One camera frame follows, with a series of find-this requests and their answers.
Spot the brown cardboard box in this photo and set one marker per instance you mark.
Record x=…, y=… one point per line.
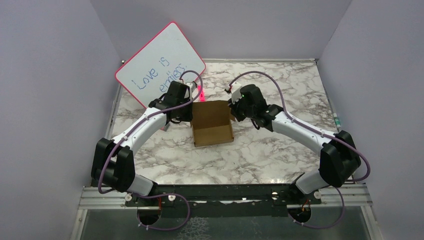
x=211, y=123

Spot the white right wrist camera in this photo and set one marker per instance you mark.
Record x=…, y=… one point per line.
x=235, y=91

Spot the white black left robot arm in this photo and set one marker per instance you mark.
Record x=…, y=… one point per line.
x=113, y=163

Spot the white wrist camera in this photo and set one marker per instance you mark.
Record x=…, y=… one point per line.
x=192, y=86
x=235, y=91

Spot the aluminium frame rail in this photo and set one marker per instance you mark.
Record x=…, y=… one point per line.
x=345, y=213

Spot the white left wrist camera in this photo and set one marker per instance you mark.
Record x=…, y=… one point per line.
x=192, y=86

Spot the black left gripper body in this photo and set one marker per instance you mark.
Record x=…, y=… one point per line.
x=185, y=114

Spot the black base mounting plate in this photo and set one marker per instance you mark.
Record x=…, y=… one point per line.
x=221, y=200

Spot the green white glue stick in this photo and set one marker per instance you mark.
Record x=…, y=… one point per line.
x=336, y=120

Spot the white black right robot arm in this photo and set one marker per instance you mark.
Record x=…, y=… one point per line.
x=337, y=158

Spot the pink grey whiteboard eraser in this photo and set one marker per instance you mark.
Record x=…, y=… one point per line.
x=166, y=127

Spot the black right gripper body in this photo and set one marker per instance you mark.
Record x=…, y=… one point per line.
x=240, y=111

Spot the pink-framed whiteboard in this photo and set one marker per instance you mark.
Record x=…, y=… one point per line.
x=149, y=72

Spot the pink marker pen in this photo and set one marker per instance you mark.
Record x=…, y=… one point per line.
x=201, y=96

